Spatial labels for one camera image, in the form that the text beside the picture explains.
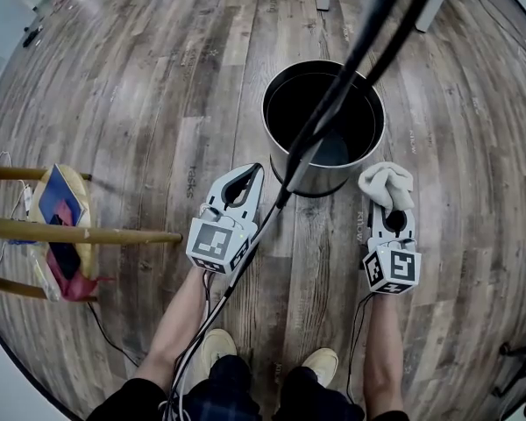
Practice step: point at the person's right leg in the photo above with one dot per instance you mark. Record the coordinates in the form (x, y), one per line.
(320, 399)

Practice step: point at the long white table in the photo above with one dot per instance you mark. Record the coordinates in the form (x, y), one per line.
(434, 2)

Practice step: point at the small black floor device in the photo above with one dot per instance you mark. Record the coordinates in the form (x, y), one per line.
(31, 37)

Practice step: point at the red bag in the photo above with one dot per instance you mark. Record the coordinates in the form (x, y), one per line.
(81, 287)

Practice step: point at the person's shoe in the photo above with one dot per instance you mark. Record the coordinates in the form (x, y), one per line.
(322, 364)
(217, 349)

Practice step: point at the clear plastic bag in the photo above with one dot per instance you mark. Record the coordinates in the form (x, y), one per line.
(48, 279)

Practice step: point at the person's left shoe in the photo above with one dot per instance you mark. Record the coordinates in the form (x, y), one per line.
(217, 349)

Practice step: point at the person's left forearm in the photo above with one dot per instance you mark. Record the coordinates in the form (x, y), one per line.
(179, 327)

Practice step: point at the round yellow wooden table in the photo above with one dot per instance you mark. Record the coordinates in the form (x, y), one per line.
(114, 236)

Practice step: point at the metal bucket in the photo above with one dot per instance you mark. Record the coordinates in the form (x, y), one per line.
(329, 178)

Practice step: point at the person's right shoe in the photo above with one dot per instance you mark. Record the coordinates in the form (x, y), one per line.
(322, 364)

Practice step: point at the black phone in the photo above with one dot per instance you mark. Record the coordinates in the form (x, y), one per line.
(68, 261)

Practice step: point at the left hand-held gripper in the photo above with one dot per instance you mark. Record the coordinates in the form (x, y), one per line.
(210, 244)

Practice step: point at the white terry cloth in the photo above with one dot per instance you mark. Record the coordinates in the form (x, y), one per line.
(383, 184)

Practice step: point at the person's black shirt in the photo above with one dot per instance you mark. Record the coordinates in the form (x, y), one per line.
(127, 401)

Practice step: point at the blue book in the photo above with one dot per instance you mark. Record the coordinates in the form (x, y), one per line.
(61, 191)

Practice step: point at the person's right forearm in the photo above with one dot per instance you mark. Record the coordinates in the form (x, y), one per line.
(383, 358)

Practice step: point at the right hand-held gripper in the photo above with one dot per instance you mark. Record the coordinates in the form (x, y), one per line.
(403, 268)

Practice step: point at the person's left leg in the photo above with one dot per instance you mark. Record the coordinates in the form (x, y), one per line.
(228, 393)

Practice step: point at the person's leg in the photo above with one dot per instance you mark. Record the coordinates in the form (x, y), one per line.
(320, 399)
(228, 393)

